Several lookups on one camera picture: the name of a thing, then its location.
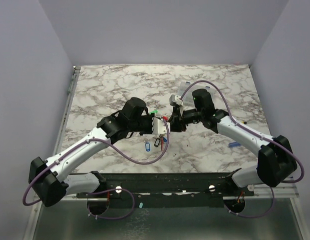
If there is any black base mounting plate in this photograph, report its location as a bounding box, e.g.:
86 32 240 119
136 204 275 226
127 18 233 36
77 172 254 208

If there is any purple cable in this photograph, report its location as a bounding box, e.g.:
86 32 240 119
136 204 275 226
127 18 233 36
179 80 305 219
22 117 171 221

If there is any bunch of silver keys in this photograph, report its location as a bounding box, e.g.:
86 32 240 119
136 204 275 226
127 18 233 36
154 136 160 148

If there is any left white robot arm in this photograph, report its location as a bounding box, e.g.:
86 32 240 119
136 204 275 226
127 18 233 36
29 97 155 207

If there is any green key tag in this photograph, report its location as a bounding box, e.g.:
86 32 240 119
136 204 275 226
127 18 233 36
149 110 158 117

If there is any aluminium frame rail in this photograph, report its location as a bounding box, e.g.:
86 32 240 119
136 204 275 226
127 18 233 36
63 184 299 200

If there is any clear plastic organizer box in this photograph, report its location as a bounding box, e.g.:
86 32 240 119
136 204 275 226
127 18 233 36
177 81 214 101

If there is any blue key tag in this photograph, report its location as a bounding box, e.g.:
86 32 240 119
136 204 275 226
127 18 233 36
145 142 151 152

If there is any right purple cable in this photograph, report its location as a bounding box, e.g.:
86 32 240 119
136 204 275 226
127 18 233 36
179 80 305 219

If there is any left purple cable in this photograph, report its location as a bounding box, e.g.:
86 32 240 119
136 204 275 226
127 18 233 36
22 117 171 221

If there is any blue red marker pen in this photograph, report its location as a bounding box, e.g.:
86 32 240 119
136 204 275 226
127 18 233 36
228 141 241 148

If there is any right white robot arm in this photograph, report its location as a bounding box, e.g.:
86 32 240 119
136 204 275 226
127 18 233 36
168 88 297 196

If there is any left side aluminium rail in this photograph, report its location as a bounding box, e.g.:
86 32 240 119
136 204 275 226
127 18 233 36
53 66 81 156

